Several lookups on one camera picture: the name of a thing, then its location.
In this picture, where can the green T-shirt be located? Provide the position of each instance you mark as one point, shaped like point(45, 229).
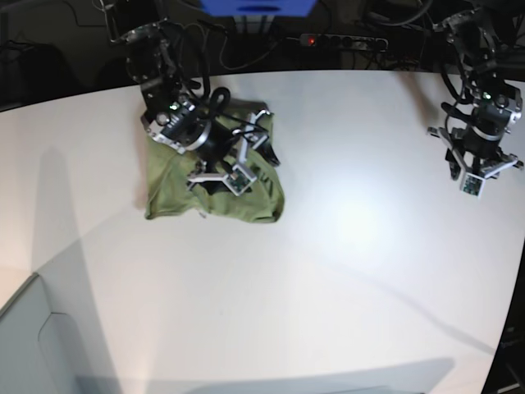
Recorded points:
point(168, 194)

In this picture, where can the blue box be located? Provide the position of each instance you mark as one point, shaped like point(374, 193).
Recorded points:
point(299, 8)

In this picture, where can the grey panel at corner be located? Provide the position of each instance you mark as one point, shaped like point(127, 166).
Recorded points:
point(32, 355)

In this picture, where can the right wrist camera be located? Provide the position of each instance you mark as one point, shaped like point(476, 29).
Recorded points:
point(239, 180)

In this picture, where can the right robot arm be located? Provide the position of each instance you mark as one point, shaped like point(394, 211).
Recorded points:
point(188, 116)

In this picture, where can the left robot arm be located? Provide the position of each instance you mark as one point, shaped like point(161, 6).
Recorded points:
point(487, 105)

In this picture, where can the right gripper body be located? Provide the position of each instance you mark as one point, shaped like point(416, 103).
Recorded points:
point(219, 148)

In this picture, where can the black power strip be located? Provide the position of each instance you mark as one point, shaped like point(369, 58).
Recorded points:
point(345, 42)

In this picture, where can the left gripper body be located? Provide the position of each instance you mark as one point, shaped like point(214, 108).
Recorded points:
point(466, 140)

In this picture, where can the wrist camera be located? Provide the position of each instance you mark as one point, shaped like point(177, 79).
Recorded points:
point(472, 184)
point(239, 180)

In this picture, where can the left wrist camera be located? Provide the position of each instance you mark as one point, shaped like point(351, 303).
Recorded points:
point(472, 184)

